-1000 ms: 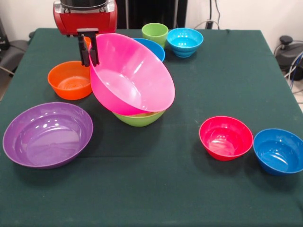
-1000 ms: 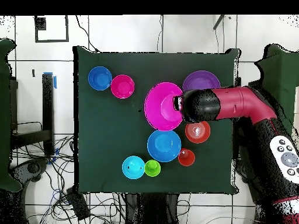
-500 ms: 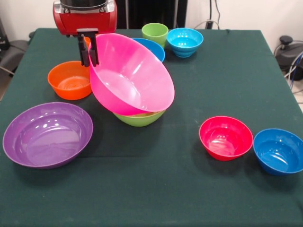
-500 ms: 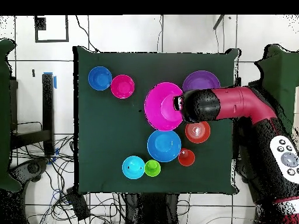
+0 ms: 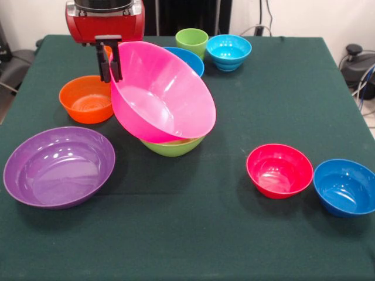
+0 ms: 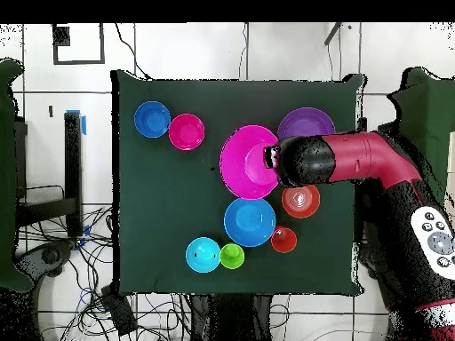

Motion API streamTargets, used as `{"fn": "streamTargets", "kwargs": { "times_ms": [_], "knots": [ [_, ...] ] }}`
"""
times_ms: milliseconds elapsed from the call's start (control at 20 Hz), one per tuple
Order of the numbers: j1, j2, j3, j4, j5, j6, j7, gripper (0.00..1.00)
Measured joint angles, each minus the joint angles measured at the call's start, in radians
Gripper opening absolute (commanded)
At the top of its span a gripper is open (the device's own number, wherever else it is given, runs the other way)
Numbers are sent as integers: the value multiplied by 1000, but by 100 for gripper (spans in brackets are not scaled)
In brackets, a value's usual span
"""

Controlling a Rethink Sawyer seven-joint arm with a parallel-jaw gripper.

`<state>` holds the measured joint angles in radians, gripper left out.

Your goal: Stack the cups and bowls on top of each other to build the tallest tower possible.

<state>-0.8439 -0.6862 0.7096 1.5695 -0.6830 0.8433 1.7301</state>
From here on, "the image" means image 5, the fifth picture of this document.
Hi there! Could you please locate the red bowl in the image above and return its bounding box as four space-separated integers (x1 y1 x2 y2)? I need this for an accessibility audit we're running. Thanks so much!
246 143 315 200

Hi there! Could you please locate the black floor stand base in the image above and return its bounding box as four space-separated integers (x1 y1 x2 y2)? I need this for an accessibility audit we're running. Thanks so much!
339 43 375 88
0 22 38 91

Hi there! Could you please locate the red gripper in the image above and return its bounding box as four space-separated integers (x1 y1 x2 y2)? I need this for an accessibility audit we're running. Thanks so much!
64 2 146 84

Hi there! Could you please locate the large pink bowl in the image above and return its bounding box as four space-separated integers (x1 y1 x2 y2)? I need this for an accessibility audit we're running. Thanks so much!
108 40 217 144

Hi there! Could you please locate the small ribbed cyan bowl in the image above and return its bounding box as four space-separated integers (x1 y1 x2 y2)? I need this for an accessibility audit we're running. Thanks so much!
206 34 253 72

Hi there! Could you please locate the green cup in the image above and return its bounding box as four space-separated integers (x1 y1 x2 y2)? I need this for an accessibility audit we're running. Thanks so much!
175 28 209 61

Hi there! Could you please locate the purple bowl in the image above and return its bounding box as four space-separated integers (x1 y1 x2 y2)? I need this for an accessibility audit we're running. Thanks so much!
2 126 117 210

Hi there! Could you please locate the orange bowl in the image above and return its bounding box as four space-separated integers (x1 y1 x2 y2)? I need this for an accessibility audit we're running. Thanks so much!
59 75 115 125

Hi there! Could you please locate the green bowl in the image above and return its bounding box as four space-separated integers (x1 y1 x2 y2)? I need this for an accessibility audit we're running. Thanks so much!
139 135 206 158

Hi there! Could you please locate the large light blue bowl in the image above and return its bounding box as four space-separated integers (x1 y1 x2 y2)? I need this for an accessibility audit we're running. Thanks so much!
162 46 205 78

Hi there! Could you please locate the small dark blue bowl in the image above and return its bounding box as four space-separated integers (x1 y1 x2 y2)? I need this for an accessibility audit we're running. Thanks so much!
312 159 375 218

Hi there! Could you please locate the dark green tablecloth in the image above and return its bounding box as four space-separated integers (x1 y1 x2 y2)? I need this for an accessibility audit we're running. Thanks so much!
0 34 375 281

